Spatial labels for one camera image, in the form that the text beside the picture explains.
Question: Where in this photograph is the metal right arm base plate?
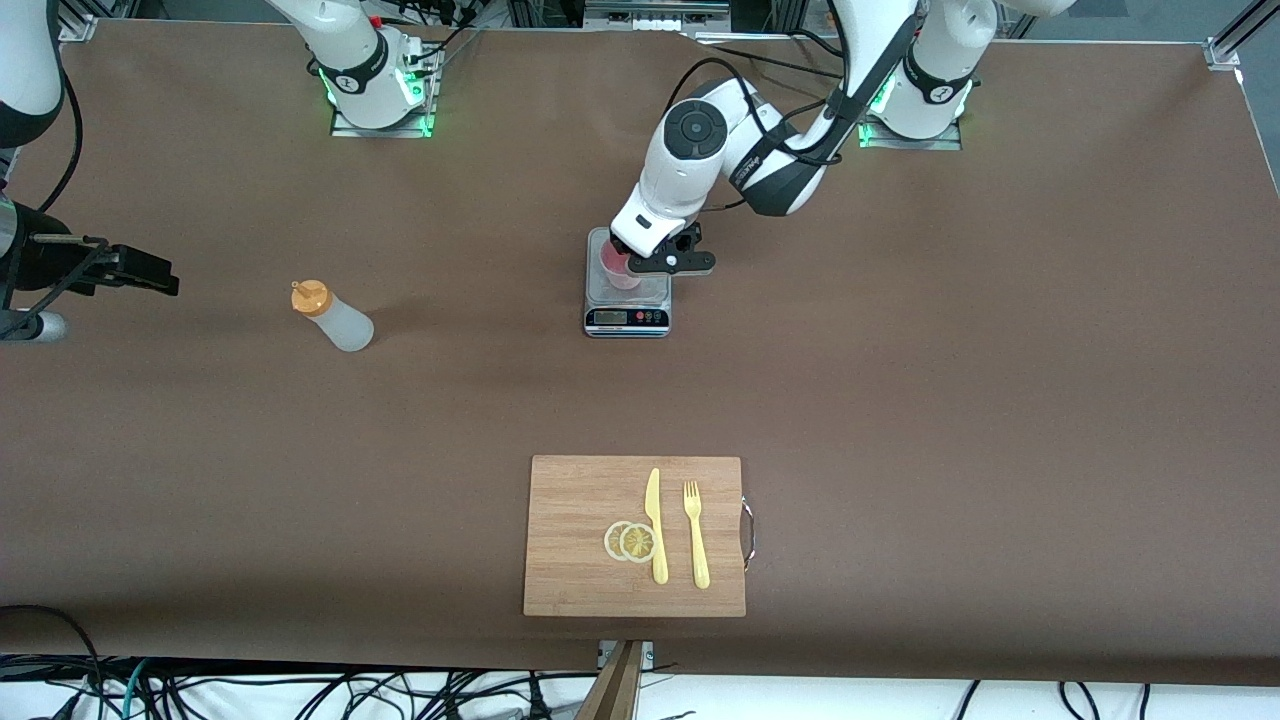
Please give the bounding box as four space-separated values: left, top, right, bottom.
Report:
330 45 442 139

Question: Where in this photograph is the pink plastic cup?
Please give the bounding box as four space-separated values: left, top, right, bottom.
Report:
598 248 643 292

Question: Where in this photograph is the teal cable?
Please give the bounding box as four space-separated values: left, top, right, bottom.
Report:
118 658 153 720

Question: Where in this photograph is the yellow plastic knife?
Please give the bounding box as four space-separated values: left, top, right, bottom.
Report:
644 467 670 586

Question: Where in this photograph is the yellow plastic fork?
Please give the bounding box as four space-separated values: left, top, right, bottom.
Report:
682 480 712 590

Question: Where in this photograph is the aluminium corner profile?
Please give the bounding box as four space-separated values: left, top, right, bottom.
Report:
1205 0 1280 71
58 0 101 43

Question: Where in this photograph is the brown table cover sheet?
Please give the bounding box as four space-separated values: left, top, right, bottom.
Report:
0 18 1280 691

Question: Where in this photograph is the thick black cable loop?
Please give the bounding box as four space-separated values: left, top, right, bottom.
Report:
0 604 106 701

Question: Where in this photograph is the aluminium frame rail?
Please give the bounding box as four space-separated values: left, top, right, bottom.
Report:
583 0 733 31

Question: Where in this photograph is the long black cable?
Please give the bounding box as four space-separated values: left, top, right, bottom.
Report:
690 33 851 89

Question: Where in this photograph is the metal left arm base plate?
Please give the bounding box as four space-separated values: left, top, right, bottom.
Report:
857 100 964 152

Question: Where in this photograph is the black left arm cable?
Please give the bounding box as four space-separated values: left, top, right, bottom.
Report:
668 55 851 216

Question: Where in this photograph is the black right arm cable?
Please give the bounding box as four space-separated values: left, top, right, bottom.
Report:
40 80 89 216

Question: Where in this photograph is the bamboo cutting board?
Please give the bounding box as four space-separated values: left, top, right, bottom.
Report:
523 455 756 618

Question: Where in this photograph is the translucent squeeze bottle orange cap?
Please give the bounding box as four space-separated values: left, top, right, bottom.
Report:
290 279 376 353

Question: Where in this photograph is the silver digital kitchen scale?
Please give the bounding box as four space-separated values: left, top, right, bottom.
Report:
584 228 673 339

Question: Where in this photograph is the wooden post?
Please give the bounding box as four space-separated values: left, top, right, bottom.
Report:
575 640 646 720

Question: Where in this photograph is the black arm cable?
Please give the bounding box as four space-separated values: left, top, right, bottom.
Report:
668 55 851 216
40 80 89 216

